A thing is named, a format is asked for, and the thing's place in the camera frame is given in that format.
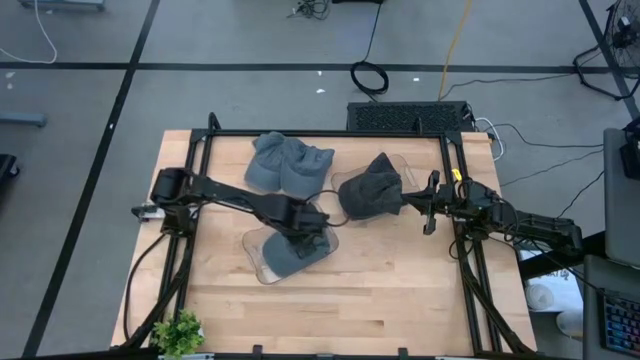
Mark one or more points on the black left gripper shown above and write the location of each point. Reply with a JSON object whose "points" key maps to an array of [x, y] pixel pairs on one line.
{"points": [[307, 230]]}

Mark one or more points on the white bag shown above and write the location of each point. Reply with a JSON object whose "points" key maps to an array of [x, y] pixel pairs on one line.
{"points": [[550, 292]]}

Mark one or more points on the small green potted plant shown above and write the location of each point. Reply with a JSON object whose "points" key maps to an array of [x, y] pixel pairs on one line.
{"points": [[177, 335]]}

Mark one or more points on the black device on desk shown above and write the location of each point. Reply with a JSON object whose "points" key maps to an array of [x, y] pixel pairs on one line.
{"points": [[631, 152]]}

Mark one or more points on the backlit rainbow keyboard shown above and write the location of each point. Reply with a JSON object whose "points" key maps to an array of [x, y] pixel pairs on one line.
{"points": [[622, 325]]}

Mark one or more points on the black computer case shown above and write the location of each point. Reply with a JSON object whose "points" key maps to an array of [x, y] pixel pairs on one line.
{"points": [[407, 116]]}

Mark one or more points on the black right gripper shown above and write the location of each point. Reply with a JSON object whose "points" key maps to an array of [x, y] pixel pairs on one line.
{"points": [[440, 202]]}

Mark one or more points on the black floor fan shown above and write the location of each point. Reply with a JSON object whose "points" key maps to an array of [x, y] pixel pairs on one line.
{"points": [[617, 45]]}

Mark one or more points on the blue-grey cap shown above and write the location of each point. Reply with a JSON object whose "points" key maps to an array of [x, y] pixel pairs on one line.
{"points": [[307, 172], [285, 257], [267, 162]]}

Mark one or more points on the yellow tag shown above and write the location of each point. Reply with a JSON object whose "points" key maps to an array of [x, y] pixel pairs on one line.
{"points": [[456, 174]]}

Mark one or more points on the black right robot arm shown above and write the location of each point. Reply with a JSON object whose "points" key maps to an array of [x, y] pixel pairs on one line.
{"points": [[545, 227]]}

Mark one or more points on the grey table foot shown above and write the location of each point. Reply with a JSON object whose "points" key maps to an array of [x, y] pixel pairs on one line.
{"points": [[22, 118]]}

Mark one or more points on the clear plastic bin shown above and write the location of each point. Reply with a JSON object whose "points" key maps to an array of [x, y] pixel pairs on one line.
{"points": [[252, 250], [407, 172]]}

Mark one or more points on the black equipment at edge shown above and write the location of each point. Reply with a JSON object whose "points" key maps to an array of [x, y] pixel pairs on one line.
{"points": [[7, 170]]}

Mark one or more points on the grey side desk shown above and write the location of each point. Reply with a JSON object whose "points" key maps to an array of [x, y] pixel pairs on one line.
{"points": [[622, 210]]}

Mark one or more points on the black metal table frame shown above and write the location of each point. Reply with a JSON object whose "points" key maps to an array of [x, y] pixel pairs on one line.
{"points": [[325, 133]]}

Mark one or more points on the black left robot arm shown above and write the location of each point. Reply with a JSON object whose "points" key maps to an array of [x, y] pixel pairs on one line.
{"points": [[240, 197]]}

